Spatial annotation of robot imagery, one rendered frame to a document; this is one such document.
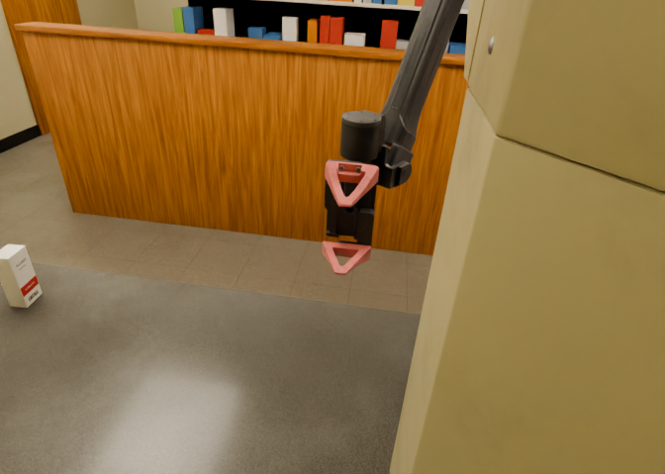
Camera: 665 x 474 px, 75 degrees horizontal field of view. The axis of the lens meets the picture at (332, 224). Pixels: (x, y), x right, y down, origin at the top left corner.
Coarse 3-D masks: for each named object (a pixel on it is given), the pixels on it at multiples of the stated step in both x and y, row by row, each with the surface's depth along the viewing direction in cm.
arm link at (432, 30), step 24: (432, 0) 68; (456, 0) 68; (432, 24) 67; (408, 48) 69; (432, 48) 68; (408, 72) 69; (432, 72) 70; (408, 96) 68; (408, 120) 69; (408, 144) 70
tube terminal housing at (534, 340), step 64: (512, 0) 21; (576, 0) 17; (640, 0) 16; (512, 64) 20; (576, 64) 18; (640, 64) 16; (512, 128) 21; (576, 128) 18; (640, 128) 17; (448, 192) 34; (512, 192) 22; (576, 192) 19; (640, 192) 17; (448, 256) 30; (512, 256) 23; (576, 256) 20; (640, 256) 18; (448, 320) 28; (512, 320) 24; (576, 320) 21; (640, 320) 18; (448, 384) 30; (512, 384) 25; (576, 384) 22; (640, 384) 19; (448, 448) 31; (512, 448) 26; (576, 448) 23; (640, 448) 20
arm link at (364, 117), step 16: (352, 112) 64; (368, 112) 65; (352, 128) 61; (368, 128) 61; (384, 128) 65; (352, 144) 62; (368, 144) 62; (384, 144) 67; (352, 160) 63; (368, 160) 63; (384, 160) 67; (384, 176) 68; (400, 176) 69
